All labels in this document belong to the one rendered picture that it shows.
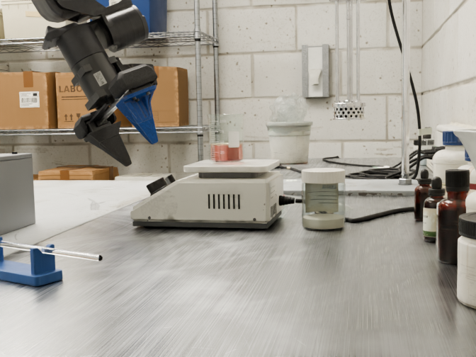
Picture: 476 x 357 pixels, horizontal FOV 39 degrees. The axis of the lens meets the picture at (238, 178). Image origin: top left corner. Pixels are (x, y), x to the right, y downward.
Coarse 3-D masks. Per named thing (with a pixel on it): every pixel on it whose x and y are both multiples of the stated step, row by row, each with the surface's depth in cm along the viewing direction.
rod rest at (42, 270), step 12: (0, 240) 70; (0, 252) 70; (36, 252) 64; (0, 264) 68; (12, 264) 68; (24, 264) 68; (36, 264) 64; (48, 264) 65; (0, 276) 66; (12, 276) 65; (24, 276) 64; (36, 276) 63; (48, 276) 64; (60, 276) 65
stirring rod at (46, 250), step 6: (6, 246) 67; (12, 246) 67; (18, 246) 66; (24, 246) 66; (30, 246) 65; (36, 246) 65; (42, 246) 65; (42, 252) 64; (48, 252) 64; (54, 252) 63; (60, 252) 63; (66, 252) 62; (72, 252) 62; (78, 252) 62; (78, 258) 62; (84, 258) 61; (90, 258) 61; (96, 258) 60; (102, 258) 60
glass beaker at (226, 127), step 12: (216, 120) 93; (228, 120) 93; (240, 120) 94; (216, 132) 93; (228, 132) 93; (240, 132) 94; (216, 144) 93; (228, 144) 93; (240, 144) 94; (216, 156) 93; (228, 156) 93; (240, 156) 94
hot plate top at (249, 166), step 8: (208, 160) 101; (248, 160) 100; (256, 160) 99; (264, 160) 99; (272, 160) 99; (184, 168) 92; (192, 168) 91; (200, 168) 91; (208, 168) 91; (216, 168) 91; (224, 168) 90; (232, 168) 90; (240, 168) 90; (248, 168) 90; (256, 168) 89; (264, 168) 90; (272, 168) 93
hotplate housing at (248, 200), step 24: (168, 192) 92; (192, 192) 91; (216, 192) 91; (240, 192) 90; (264, 192) 89; (144, 216) 93; (168, 216) 92; (192, 216) 92; (216, 216) 91; (240, 216) 90; (264, 216) 89
